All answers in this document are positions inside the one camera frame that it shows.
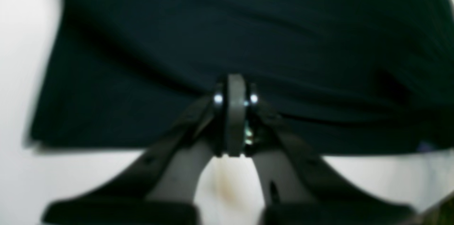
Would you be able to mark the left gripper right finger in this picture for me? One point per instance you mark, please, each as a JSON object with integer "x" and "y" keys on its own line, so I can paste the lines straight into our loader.
{"x": 299, "y": 187}

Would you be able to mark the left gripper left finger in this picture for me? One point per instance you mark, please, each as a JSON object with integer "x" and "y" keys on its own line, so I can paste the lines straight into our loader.
{"x": 159, "y": 187}

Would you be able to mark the black T-shirt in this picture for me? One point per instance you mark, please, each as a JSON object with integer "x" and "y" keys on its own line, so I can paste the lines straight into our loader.
{"x": 349, "y": 76}

